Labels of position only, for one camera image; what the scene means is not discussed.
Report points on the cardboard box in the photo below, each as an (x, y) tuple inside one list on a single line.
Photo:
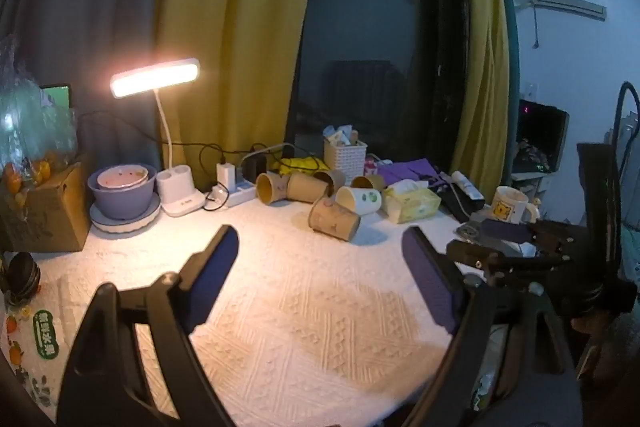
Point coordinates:
[(47, 219)]

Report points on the printed paper towel pack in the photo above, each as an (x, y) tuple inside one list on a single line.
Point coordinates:
[(35, 347)]

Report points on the white woven basket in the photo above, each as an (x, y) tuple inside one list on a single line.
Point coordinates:
[(345, 162)]

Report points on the white ribbed plate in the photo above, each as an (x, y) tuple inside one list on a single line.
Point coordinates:
[(125, 224)]

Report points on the purple bowl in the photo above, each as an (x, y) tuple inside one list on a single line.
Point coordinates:
[(122, 202)]

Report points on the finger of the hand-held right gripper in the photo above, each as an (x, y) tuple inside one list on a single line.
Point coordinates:
[(505, 231), (480, 257)]

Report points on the yellow tissue pack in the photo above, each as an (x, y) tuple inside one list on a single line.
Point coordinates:
[(412, 202)]

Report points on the purple cloth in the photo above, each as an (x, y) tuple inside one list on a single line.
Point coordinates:
[(410, 169)]

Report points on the pink bowl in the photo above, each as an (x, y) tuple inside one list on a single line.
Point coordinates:
[(122, 178)]

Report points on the teal curtain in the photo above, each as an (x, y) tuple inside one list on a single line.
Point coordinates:
[(509, 57)]

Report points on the white cup with green spots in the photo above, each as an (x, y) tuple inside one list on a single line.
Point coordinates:
[(359, 200)]

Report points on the blue curtain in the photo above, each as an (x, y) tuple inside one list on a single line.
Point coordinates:
[(85, 17)]

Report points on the yellow curtain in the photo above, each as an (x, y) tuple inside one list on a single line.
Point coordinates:
[(482, 57), (240, 32)]

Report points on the white power strip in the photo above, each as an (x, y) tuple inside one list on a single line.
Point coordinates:
[(242, 194)]

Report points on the white tube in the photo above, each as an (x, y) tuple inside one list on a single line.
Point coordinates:
[(467, 186)]

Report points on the white textured table mat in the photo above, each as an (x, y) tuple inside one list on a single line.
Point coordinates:
[(310, 297)]

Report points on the brown paper cup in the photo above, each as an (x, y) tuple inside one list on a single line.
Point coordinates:
[(334, 181), (369, 182), (334, 219), (307, 187), (272, 188)]

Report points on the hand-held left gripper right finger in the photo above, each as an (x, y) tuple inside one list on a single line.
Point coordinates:
[(430, 277)]

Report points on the dark window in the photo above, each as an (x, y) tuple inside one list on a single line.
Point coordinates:
[(380, 32)]

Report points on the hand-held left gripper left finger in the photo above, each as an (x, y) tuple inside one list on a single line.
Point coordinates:
[(212, 272)]

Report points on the black power adapter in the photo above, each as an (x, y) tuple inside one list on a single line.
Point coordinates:
[(255, 168)]

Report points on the clear plastic bag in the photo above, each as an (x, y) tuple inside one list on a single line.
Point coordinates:
[(35, 127)]

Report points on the oranges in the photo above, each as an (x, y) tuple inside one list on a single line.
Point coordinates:
[(25, 174)]

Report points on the white charger plug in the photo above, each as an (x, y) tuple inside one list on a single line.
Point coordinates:
[(226, 174)]

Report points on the white desk lamp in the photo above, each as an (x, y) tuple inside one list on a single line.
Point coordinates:
[(155, 79)]

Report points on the yellow cloth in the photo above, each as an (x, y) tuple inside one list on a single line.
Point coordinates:
[(300, 164)]

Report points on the white mug with bear print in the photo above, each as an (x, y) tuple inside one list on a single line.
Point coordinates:
[(510, 206)]

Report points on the round metal coaster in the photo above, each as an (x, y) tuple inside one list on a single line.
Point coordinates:
[(466, 231)]

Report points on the black round case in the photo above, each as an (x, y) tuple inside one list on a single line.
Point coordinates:
[(20, 279)]

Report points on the white air conditioner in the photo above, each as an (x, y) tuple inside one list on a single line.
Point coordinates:
[(567, 4)]

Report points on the green screen tablet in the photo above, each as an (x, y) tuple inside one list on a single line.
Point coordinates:
[(56, 97)]

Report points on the black monitor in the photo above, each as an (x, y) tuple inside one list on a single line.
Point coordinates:
[(542, 132)]

